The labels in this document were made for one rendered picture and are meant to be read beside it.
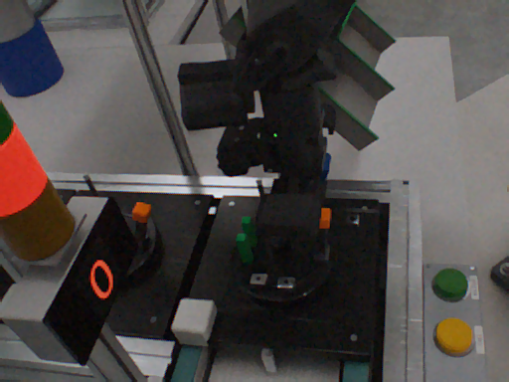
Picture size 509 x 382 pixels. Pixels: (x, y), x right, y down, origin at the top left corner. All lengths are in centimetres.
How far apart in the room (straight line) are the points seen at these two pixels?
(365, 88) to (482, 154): 26
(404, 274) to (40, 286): 45
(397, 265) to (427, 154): 34
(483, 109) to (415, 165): 21
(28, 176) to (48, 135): 92
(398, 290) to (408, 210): 14
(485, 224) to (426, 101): 33
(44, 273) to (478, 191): 71
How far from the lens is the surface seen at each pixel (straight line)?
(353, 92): 89
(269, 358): 67
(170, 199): 85
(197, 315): 69
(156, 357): 72
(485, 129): 108
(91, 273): 47
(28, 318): 44
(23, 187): 40
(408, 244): 75
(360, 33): 103
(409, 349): 67
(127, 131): 121
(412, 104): 113
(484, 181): 98
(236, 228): 78
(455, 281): 70
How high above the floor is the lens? 155
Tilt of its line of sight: 41 degrees down
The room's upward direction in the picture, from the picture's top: 10 degrees counter-clockwise
